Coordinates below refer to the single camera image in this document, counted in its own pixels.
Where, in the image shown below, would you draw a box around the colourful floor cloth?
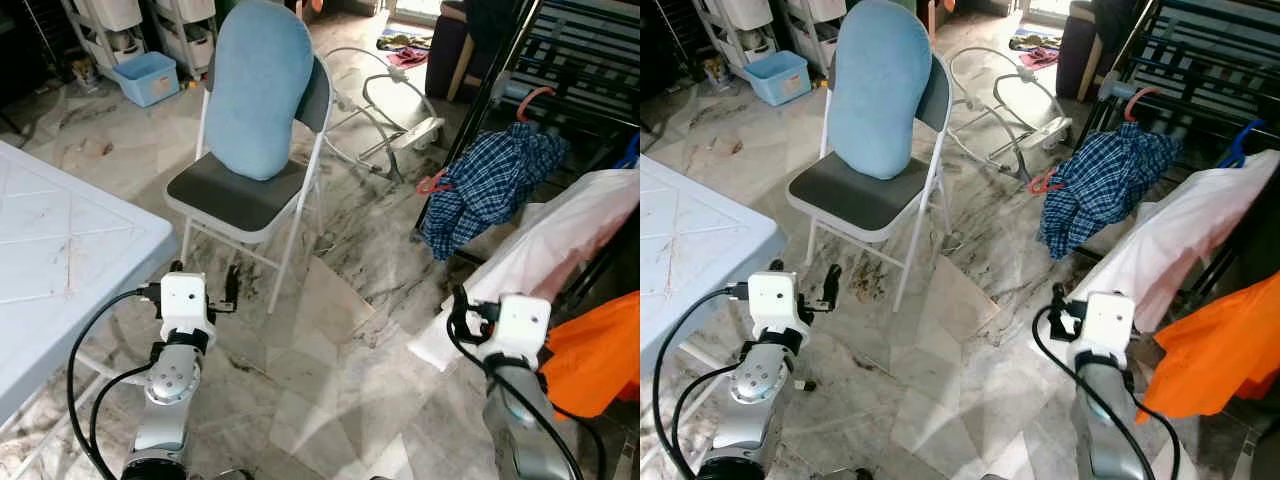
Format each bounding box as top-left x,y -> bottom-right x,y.
376,28 -> 434,69
1010,25 -> 1063,69

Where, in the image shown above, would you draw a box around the short black left arm cable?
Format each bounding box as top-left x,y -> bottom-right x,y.
673,363 -> 739,480
90,363 -> 154,480

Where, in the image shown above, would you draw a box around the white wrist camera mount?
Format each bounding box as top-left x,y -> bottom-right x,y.
745,272 -> 812,346
1080,292 -> 1138,361
158,272 -> 217,346
490,294 -> 553,366

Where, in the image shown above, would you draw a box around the blue plaid shirt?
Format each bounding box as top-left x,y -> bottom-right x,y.
420,122 -> 569,261
1040,122 -> 1183,261

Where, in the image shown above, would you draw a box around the orange shirt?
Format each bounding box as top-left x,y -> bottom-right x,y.
540,292 -> 641,419
1135,272 -> 1280,421

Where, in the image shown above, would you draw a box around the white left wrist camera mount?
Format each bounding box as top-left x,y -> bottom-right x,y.
745,272 -> 812,346
158,272 -> 217,346

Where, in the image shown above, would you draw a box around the light blue plastic bin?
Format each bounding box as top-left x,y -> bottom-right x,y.
742,50 -> 813,107
112,52 -> 182,108

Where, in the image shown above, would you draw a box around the white drawer cart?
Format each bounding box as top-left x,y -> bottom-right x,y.
62,0 -> 146,71
150,0 -> 219,79
780,0 -> 843,63
693,0 -> 773,69

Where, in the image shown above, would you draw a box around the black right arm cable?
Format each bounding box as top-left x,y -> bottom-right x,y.
1032,283 -> 1183,480
446,285 -> 608,480

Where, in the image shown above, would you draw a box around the dark purple ottoman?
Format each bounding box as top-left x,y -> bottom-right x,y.
425,5 -> 483,102
1055,5 -> 1106,101

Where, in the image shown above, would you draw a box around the coral red hanger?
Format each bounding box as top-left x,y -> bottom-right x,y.
1027,86 -> 1164,197
417,86 -> 558,197

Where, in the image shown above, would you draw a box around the long black left arm cable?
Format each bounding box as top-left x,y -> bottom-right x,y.
652,283 -> 751,480
67,283 -> 163,480

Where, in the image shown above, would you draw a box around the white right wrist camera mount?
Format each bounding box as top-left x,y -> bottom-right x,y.
490,294 -> 553,366
1080,292 -> 1138,361

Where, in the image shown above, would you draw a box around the light blue pillow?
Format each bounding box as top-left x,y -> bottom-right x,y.
828,0 -> 934,181
205,0 -> 315,182

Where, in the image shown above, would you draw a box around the white shirt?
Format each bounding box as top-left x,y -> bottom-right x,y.
408,170 -> 641,373
1070,150 -> 1280,337

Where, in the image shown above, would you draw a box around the black clothes drying rack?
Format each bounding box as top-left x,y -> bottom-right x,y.
1075,0 -> 1280,311
413,0 -> 641,301

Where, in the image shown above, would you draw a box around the white grey folding chair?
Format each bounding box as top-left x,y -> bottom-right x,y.
787,50 -> 954,314
165,55 -> 334,315

